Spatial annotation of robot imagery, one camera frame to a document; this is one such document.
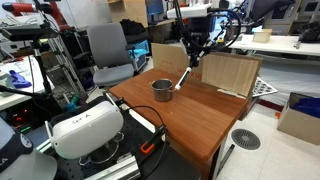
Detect black and white marker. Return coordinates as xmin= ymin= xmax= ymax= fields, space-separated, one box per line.
xmin=174 ymin=54 xmax=202 ymax=92

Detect thin black cable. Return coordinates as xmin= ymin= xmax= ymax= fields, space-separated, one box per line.
xmin=126 ymin=105 xmax=167 ymax=128

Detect blue contents of box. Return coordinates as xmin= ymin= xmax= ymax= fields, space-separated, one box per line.
xmin=290 ymin=97 xmax=320 ymax=119

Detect long white table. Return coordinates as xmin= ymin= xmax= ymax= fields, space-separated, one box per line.
xmin=228 ymin=33 xmax=320 ymax=58

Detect white VR headset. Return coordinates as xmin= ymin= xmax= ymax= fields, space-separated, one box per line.
xmin=49 ymin=100 xmax=125 ymax=161

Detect green handled screwdrivers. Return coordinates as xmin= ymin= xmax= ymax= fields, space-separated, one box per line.
xmin=62 ymin=93 xmax=82 ymax=113

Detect small wooden box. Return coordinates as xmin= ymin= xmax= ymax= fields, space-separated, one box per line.
xmin=252 ymin=28 xmax=273 ymax=44

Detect open cardboard box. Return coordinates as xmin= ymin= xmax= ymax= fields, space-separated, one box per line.
xmin=276 ymin=91 xmax=320 ymax=147

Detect black object on white table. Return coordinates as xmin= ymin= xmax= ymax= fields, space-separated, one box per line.
xmin=293 ymin=22 xmax=320 ymax=50

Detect blue glove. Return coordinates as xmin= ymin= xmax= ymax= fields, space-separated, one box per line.
xmin=8 ymin=69 xmax=33 ymax=90

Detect black electronics box with lights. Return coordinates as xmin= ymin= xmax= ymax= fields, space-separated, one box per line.
xmin=0 ymin=105 xmax=46 ymax=135

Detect aluminium extrusion rail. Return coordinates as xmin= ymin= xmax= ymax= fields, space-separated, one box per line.
xmin=81 ymin=154 xmax=142 ymax=180

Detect black and grey cap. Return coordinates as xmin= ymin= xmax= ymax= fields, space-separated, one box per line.
xmin=0 ymin=116 xmax=58 ymax=180

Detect metal rack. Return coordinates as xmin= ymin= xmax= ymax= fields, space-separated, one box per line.
xmin=44 ymin=34 xmax=89 ymax=101

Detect black monitor panel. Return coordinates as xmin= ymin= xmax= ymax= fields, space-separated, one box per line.
xmin=249 ymin=0 xmax=297 ymax=24

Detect white perforated tray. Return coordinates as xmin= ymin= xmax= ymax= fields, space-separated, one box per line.
xmin=251 ymin=76 xmax=279 ymax=99

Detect brown cardboard with red print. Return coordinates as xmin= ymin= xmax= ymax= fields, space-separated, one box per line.
xmin=151 ymin=42 xmax=205 ymax=83

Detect white side table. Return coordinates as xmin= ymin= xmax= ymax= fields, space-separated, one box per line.
xmin=0 ymin=55 xmax=55 ymax=112

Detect teal device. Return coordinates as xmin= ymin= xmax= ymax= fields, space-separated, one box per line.
xmin=130 ymin=39 xmax=150 ymax=73

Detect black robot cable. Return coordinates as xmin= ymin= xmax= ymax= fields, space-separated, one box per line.
xmin=171 ymin=0 xmax=242 ymax=53

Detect plywood board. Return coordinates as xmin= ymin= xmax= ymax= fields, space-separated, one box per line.
xmin=201 ymin=51 xmax=264 ymax=100

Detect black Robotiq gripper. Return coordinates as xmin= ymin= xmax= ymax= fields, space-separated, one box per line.
xmin=185 ymin=16 xmax=215 ymax=70

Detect grey office chair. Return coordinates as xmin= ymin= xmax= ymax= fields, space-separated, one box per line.
xmin=74 ymin=22 xmax=136 ymax=89

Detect black camera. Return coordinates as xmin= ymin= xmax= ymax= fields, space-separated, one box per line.
xmin=1 ymin=23 xmax=62 ymax=43

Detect black tripod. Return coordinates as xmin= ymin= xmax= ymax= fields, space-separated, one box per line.
xmin=0 ymin=39 xmax=56 ymax=99

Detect round floor drain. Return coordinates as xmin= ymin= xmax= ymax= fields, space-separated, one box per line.
xmin=230 ymin=128 xmax=262 ymax=151

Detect black table leg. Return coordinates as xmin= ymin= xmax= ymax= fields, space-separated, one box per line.
xmin=217 ymin=143 xmax=236 ymax=176

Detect black bag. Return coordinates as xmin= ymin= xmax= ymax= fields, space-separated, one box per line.
xmin=119 ymin=18 xmax=147 ymax=36

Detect black table edge clamp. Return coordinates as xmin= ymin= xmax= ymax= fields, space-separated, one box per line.
xmin=105 ymin=92 xmax=125 ymax=109

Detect small steel pot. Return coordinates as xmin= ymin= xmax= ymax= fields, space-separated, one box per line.
xmin=151 ymin=78 xmax=175 ymax=103

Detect orange and black clamp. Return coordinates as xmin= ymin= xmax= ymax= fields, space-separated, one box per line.
xmin=139 ymin=125 xmax=168 ymax=156

